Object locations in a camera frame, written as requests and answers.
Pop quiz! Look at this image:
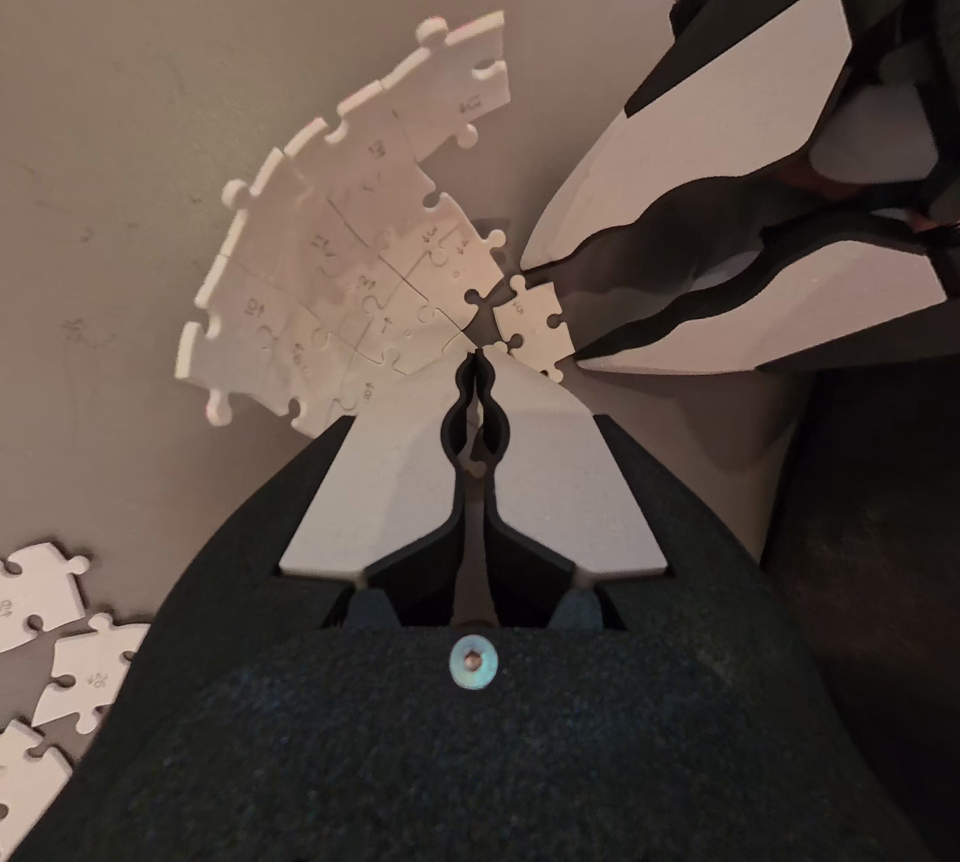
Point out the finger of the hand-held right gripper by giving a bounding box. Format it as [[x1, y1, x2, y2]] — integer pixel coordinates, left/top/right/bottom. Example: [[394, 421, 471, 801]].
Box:
[[576, 211, 948, 376], [519, 0, 939, 276]]

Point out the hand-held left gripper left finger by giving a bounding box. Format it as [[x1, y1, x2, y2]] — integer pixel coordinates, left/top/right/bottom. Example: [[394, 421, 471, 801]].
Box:
[[279, 349, 481, 627]]

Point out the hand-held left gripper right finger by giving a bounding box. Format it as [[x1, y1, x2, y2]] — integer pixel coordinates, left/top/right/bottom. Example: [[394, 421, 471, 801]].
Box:
[[476, 348, 669, 627]]

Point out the single white puzzle piece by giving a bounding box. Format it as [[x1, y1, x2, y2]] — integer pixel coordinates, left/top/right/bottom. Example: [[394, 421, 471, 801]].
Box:
[[492, 274, 578, 384]]

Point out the curved assembled puzzle section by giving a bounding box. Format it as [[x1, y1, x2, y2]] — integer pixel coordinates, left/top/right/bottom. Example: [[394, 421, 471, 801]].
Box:
[[174, 10, 516, 440]]

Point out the pile of white puzzle pieces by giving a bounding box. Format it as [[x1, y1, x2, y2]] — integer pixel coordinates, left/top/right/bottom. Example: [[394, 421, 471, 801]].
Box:
[[0, 539, 153, 857]]

